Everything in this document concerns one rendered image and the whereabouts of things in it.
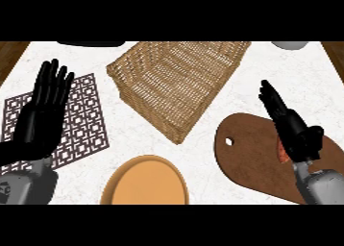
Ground orange plate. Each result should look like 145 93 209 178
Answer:
99 155 190 206

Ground orange sweet potato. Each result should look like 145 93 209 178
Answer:
276 135 289 164

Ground black flat object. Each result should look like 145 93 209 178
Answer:
56 41 127 48

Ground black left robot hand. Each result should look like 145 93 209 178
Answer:
0 59 75 171

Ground grey round object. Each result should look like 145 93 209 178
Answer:
270 41 311 51

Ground brown wooden cutting board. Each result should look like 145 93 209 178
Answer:
212 112 344 206

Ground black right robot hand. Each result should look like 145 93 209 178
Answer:
257 80 324 164

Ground wicker basket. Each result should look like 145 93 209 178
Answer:
105 41 252 145

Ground brown patterned placemat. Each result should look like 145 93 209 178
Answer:
0 73 111 177

